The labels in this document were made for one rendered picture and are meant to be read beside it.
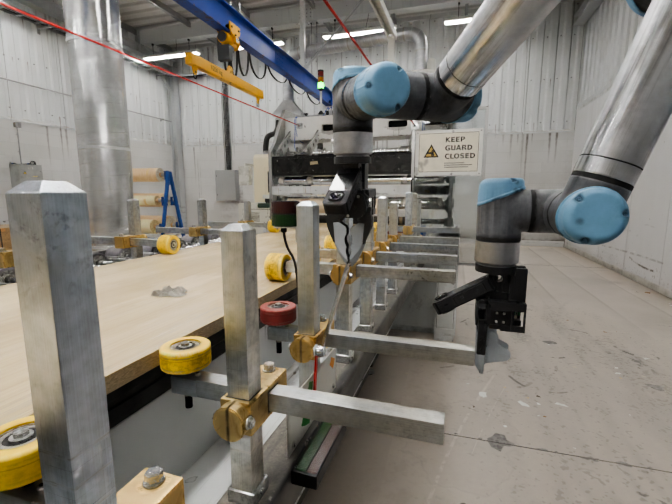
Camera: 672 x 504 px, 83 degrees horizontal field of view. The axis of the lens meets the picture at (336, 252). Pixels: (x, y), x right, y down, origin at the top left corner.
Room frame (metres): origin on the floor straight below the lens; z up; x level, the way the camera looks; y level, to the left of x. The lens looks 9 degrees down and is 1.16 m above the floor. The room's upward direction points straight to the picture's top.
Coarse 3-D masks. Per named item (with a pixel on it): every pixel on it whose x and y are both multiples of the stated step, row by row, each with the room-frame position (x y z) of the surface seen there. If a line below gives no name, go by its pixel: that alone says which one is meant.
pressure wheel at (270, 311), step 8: (264, 304) 0.83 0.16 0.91; (272, 304) 0.84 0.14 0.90; (280, 304) 0.82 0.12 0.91; (288, 304) 0.83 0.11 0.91; (264, 312) 0.79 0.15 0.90; (272, 312) 0.79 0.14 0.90; (280, 312) 0.79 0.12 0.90; (288, 312) 0.80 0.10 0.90; (264, 320) 0.79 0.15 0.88; (272, 320) 0.79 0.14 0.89; (280, 320) 0.79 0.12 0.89; (288, 320) 0.79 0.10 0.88; (280, 344) 0.82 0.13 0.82; (280, 352) 0.82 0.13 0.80
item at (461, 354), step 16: (272, 336) 0.81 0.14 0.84; (288, 336) 0.80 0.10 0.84; (336, 336) 0.77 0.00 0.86; (352, 336) 0.76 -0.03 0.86; (368, 336) 0.76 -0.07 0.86; (384, 336) 0.76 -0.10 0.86; (384, 352) 0.73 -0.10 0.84; (400, 352) 0.72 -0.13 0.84; (416, 352) 0.71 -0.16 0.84; (432, 352) 0.70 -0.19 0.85; (448, 352) 0.70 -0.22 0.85; (464, 352) 0.69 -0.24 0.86
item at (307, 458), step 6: (324, 426) 0.69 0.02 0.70; (330, 426) 0.69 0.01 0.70; (318, 432) 0.67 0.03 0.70; (324, 432) 0.67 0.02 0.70; (318, 438) 0.65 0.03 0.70; (312, 444) 0.63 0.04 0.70; (318, 444) 0.63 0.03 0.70; (306, 450) 0.62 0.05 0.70; (312, 450) 0.62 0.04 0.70; (306, 456) 0.60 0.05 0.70; (312, 456) 0.60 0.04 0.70; (300, 462) 0.59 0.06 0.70; (306, 462) 0.59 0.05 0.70; (300, 468) 0.57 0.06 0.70; (306, 468) 0.57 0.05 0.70
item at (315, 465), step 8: (336, 424) 0.70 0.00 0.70; (328, 432) 0.67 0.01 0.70; (336, 432) 0.67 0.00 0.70; (328, 440) 0.65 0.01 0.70; (320, 448) 0.62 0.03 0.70; (328, 448) 0.62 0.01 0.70; (320, 456) 0.60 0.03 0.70; (312, 464) 0.58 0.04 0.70; (320, 464) 0.58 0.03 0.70; (312, 472) 0.56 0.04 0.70
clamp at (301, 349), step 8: (320, 328) 0.78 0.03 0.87; (296, 336) 0.74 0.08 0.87; (304, 336) 0.73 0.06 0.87; (312, 336) 0.73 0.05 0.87; (320, 336) 0.75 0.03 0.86; (296, 344) 0.72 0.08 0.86; (304, 344) 0.71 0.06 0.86; (312, 344) 0.72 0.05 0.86; (296, 352) 0.72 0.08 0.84; (304, 352) 0.71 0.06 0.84; (312, 352) 0.71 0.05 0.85; (296, 360) 0.72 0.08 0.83; (304, 360) 0.71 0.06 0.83
